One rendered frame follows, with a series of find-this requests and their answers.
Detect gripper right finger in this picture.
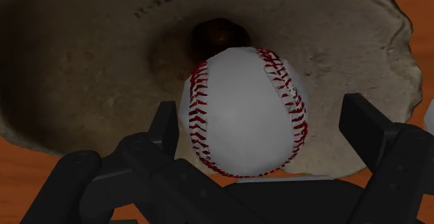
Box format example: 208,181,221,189
339,93,434,224

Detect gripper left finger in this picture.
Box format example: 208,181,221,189
20,101,262,224

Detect white baseball with red stitching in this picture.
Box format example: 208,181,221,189
178,47,309,179

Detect small white object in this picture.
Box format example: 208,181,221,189
424,99,434,136

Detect beige rough stone bowl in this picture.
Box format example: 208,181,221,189
0,0,424,178

